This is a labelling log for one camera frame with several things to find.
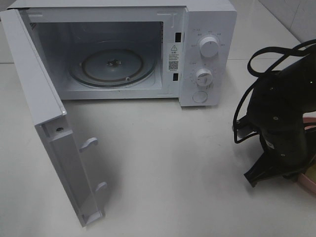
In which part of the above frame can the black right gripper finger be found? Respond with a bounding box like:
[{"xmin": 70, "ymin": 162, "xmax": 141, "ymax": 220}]
[{"xmin": 244, "ymin": 158, "xmax": 286, "ymax": 188}]

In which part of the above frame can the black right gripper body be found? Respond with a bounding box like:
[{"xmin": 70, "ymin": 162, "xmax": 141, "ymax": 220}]
[{"xmin": 260, "ymin": 128, "xmax": 316, "ymax": 177}]

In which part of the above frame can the pink plate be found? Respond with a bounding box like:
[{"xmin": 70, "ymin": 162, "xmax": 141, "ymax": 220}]
[{"xmin": 298, "ymin": 117, "xmax": 316, "ymax": 195}]

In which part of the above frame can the white timer knob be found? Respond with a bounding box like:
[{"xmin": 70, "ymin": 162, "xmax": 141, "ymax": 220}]
[{"xmin": 195, "ymin": 69, "xmax": 214, "ymax": 87}]

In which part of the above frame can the white microwave door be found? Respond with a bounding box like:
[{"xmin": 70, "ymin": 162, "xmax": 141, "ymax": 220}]
[{"xmin": 0, "ymin": 9, "xmax": 104, "ymax": 227}]

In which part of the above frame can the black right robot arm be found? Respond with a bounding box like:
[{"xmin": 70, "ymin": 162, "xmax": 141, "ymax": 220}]
[{"xmin": 245, "ymin": 54, "xmax": 316, "ymax": 187}]

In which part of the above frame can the upper white power knob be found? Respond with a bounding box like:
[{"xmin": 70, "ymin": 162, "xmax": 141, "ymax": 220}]
[{"xmin": 199, "ymin": 35, "xmax": 219, "ymax": 58}]

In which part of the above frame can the white microwave oven body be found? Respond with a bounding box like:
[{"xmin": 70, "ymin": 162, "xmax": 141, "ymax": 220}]
[{"xmin": 7, "ymin": 0, "xmax": 237, "ymax": 106}]

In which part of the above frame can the white warning label sticker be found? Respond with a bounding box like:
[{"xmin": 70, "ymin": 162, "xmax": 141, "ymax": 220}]
[{"xmin": 167, "ymin": 43, "xmax": 181, "ymax": 72}]

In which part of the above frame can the glass microwave turntable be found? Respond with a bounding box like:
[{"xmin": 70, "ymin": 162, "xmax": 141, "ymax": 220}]
[{"xmin": 69, "ymin": 41, "xmax": 161, "ymax": 88}]

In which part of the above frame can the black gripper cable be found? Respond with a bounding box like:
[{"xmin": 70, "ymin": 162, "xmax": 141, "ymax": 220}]
[{"xmin": 232, "ymin": 38, "xmax": 316, "ymax": 144}]

